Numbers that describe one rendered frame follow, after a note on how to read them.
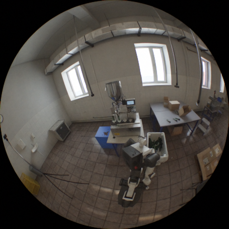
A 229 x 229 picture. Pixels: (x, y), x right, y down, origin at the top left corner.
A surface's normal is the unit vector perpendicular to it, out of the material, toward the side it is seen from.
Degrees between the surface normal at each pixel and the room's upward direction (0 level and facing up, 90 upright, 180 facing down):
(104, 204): 0
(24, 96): 90
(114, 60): 90
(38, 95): 90
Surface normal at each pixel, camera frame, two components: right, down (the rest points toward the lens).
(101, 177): -0.22, -0.83
